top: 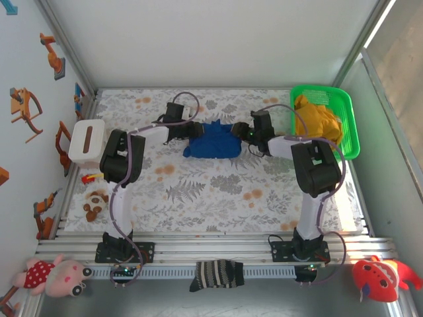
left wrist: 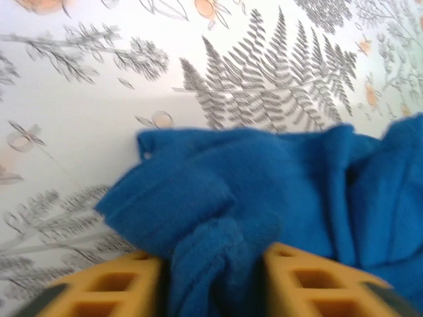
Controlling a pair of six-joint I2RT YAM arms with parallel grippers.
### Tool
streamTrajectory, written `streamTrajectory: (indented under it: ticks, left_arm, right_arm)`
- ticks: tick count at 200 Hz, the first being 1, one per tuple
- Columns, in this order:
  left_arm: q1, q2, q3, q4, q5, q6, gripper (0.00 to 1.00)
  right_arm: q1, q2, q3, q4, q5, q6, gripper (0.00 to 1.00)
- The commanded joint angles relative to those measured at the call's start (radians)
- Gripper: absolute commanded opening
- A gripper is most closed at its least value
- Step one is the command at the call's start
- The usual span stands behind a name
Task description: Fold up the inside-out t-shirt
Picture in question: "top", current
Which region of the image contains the blue t-shirt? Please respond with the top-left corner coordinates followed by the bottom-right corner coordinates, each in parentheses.
top-left (183, 119), bottom-right (243, 160)

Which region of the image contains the yellow cloth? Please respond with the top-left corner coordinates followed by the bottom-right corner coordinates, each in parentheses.
top-left (293, 94), bottom-right (344, 155)

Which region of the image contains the green plastic basket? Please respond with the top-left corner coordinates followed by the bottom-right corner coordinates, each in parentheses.
top-left (289, 84), bottom-right (360, 162)

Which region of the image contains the floral table mat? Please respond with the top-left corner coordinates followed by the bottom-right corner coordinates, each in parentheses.
top-left (64, 87), bottom-right (364, 234)

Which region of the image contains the white tissue box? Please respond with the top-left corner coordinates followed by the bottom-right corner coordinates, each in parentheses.
top-left (68, 118), bottom-right (112, 166)

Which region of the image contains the brown white panda plush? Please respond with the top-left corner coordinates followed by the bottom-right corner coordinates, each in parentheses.
top-left (82, 190), bottom-right (110, 223)

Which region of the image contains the orange gantry machine sticker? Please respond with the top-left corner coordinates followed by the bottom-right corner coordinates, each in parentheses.
top-left (9, 87), bottom-right (44, 144)

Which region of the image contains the small controller board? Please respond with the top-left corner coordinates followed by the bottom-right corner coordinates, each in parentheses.
top-left (295, 263), bottom-right (327, 283)
top-left (110, 264), bottom-right (141, 281)

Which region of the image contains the black grey striped sock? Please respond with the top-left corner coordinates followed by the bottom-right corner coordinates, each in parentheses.
top-left (188, 259), bottom-right (245, 293)

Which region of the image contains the red plush fish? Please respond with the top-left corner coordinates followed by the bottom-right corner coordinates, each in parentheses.
top-left (352, 256), bottom-right (423, 303)

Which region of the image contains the pink plush pig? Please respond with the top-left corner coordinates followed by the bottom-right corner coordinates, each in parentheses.
top-left (12, 253), bottom-right (94, 298)

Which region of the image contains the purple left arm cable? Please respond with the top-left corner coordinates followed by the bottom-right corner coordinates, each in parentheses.
top-left (110, 91), bottom-right (200, 288)

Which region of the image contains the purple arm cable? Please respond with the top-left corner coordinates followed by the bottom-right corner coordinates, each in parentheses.
top-left (259, 104), bottom-right (348, 287)
top-left (110, 91), bottom-right (200, 288)

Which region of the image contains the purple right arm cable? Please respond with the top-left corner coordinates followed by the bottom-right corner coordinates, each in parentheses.
top-left (259, 104), bottom-right (348, 287)

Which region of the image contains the blue orange wall sticker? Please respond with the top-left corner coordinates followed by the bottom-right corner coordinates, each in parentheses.
top-left (73, 82), bottom-right (87, 120)

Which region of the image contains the aluminium corner post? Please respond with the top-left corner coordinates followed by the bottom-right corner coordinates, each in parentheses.
top-left (34, 0), bottom-right (98, 98)
top-left (332, 0), bottom-right (397, 88)

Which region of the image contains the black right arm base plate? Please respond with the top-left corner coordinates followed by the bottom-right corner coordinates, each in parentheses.
top-left (270, 240), bottom-right (331, 264)

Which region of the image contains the aluminium base frame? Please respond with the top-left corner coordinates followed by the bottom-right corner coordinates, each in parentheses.
top-left (34, 230), bottom-right (396, 265)

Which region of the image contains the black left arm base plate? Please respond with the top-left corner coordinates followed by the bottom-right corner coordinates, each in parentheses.
top-left (95, 241), bottom-right (156, 264)

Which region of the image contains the grey slotted cable tray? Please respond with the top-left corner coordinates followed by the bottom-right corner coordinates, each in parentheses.
top-left (87, 265), bottom-right (298, 279)

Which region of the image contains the blue corner wall sticker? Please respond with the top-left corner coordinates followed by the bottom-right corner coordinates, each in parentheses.
top-left (0, 0), bottom-right (18, 16)

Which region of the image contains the orange frame sticker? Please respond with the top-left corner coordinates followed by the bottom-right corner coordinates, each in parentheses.
top-left (0, 285), bottom-right (21, 317)

